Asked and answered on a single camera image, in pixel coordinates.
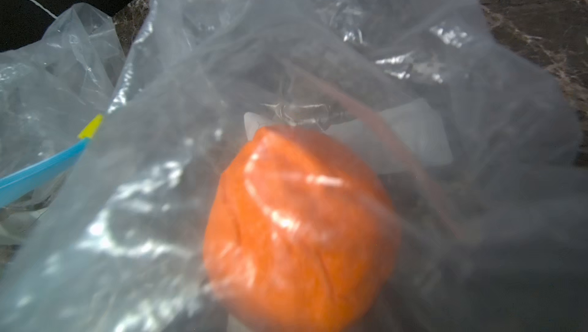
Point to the bag orange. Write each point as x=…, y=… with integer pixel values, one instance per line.
x=302, y=235

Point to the clear zip-top bag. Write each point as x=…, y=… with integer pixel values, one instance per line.
x=51, y=91
x=474, y=145

